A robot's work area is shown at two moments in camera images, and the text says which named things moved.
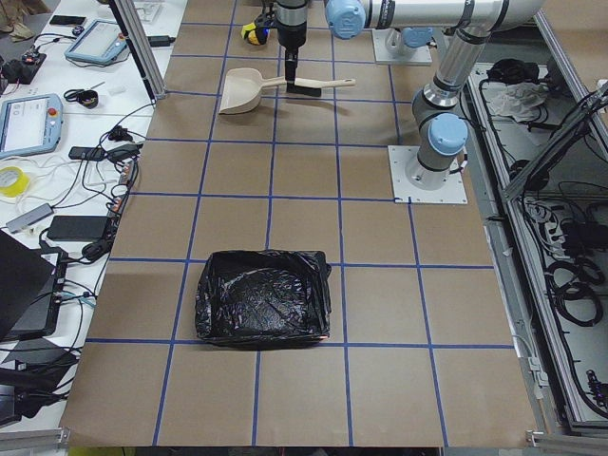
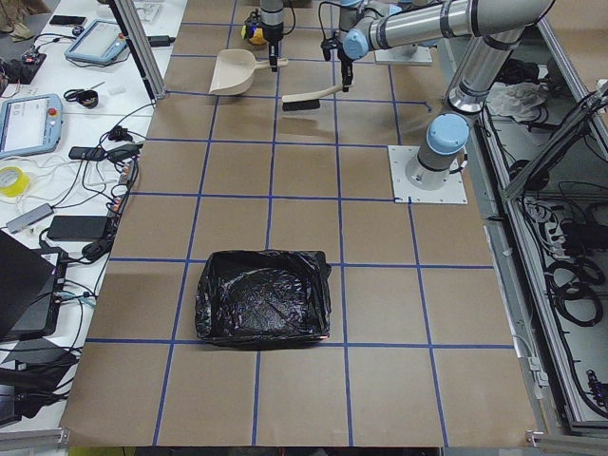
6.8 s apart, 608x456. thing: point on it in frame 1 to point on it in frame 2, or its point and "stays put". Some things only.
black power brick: x=82 y=228 stays put
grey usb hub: x=30 y=218 stays put
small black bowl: x=88 y=98 stays put
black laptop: x=31 y=289 stays put
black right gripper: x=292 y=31 to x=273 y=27
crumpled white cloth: x=521 y=100 stays put
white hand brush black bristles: x=313 y=88 to x=306 y=101
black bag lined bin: x=264 y=298 stays put
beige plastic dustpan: x=242 y=89 to x=234 y=70
